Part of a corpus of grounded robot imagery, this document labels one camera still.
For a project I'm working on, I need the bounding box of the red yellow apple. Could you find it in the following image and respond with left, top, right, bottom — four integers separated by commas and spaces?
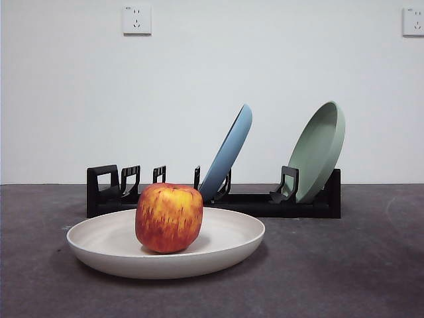
134, 182, 204, 254

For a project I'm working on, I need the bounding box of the cream round plate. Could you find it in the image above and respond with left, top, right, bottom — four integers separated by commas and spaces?
66, 207, 266, 280

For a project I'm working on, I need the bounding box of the blue round plate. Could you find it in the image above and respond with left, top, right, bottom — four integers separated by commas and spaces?
197, 103, 253, 203

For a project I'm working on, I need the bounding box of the black plate rack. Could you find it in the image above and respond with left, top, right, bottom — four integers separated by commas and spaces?
86, 164, 342, 219

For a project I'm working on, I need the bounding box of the green round plate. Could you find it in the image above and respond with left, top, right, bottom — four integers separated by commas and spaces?
286, 101, 346, 203

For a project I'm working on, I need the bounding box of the white wall socket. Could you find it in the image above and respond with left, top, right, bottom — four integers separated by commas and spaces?
122, 5, 152, 36
402, 6, 424, 37

